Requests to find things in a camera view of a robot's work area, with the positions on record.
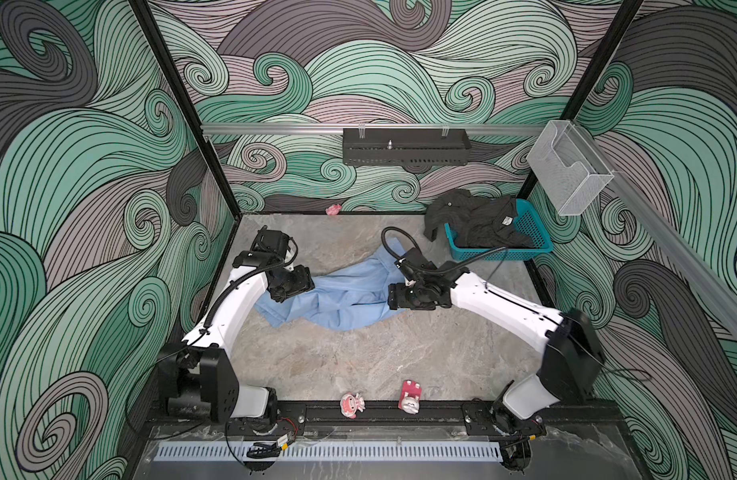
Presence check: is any black perforated wall tray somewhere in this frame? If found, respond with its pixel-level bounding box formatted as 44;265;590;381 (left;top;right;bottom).
342;127;473;173

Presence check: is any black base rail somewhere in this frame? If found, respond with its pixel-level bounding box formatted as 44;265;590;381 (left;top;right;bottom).
145;398;622;436

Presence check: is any teal plastic basket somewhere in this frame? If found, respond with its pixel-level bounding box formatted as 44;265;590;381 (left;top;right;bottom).
445;199;554;262

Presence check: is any aluminium wall rail right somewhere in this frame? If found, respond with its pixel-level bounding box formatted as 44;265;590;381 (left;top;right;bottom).
582;129;737;340

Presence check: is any aluminium wall rail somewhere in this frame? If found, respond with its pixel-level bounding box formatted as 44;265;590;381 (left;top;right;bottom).
202;122;545;137
582;129;737;340

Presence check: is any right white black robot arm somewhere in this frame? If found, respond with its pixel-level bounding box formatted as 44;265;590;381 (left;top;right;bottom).
381;226;606;438

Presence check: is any light blue long sleeve shirt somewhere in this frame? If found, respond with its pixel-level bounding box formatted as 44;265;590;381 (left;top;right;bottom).
254;247;405;331

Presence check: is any black frame post left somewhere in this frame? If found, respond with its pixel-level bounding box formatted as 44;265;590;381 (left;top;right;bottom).
128;0;242;223

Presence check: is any pink white figurine toy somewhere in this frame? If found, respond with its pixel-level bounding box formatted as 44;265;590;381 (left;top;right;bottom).
340;392;366;419

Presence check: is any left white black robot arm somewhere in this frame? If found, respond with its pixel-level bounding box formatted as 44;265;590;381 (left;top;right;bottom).
154;226;314;424

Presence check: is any black frame post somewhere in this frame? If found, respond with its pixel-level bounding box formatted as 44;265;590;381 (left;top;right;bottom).
128;0;242;223
517;0;645;199

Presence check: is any aluminium wall rail back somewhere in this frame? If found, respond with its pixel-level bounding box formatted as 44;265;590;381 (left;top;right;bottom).
202;122;545;137

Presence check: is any white slotted cable duct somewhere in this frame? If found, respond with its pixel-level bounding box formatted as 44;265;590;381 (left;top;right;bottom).
154;440;503;463

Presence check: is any black frame post right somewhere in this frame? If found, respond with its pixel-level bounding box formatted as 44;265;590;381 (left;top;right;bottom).
517;0;645;199

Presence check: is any clear plastic wall bin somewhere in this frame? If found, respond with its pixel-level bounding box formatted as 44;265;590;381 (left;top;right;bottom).
527;120;614;217

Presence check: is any dark grey long sleeve shirt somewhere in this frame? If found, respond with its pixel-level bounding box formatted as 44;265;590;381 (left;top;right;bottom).
424;189;534;249

